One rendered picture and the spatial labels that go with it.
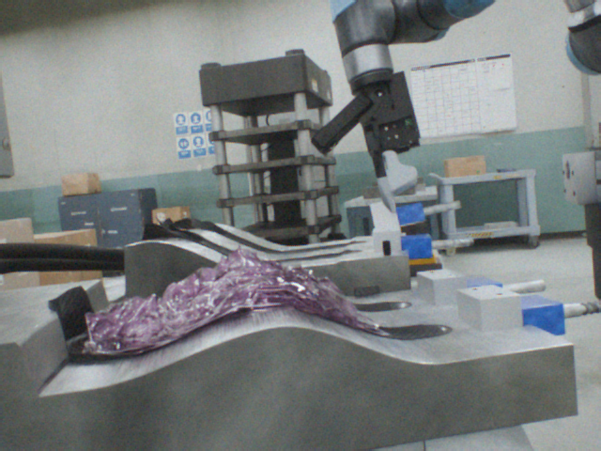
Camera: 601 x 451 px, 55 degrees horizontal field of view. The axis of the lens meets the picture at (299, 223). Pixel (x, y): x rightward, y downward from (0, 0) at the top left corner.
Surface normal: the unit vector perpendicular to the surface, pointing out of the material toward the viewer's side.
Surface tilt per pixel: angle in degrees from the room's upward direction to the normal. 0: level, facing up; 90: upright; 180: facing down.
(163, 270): 90
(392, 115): 82
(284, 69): 90
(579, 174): 90
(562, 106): 90
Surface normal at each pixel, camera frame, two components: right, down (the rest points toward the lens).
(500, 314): 0.13, 0.06
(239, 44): -0.23, 0.09
